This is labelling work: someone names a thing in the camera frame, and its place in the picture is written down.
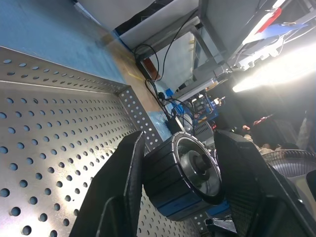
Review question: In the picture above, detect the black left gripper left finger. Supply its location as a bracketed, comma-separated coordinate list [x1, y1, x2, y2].
[69, 130, 146, 237]

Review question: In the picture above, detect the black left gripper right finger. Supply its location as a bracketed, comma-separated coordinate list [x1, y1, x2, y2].
[213, 129, 316, 237]

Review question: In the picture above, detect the perforated steel tray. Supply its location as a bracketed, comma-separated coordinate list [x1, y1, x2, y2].
[0, 45, 215, 237]

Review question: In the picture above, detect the person with dark hair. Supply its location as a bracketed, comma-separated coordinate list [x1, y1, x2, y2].
[243, 116, 298, 153]

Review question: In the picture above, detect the black power adapter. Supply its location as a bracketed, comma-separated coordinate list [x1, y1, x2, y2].
[167, 116, 185, 135]

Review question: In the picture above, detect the bright tube light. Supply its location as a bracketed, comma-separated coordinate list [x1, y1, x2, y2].
[232, 46, 316, 93]

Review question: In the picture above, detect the black wire fan guard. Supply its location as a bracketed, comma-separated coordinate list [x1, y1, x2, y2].
[261, 149, 316, 178]

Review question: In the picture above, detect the grey metal frame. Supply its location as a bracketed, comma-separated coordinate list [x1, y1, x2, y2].
[191, 0, 316, 75]

